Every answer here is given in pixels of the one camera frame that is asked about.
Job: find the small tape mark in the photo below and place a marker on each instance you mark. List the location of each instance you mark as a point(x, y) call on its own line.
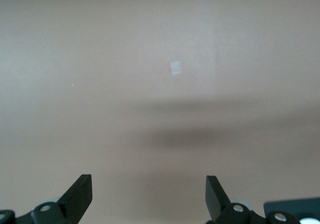
point(176, 67)

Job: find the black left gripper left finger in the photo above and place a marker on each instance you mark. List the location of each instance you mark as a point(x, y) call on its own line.
point(77, 199)

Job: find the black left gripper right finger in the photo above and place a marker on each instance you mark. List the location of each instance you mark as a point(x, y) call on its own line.
point(216, 201)

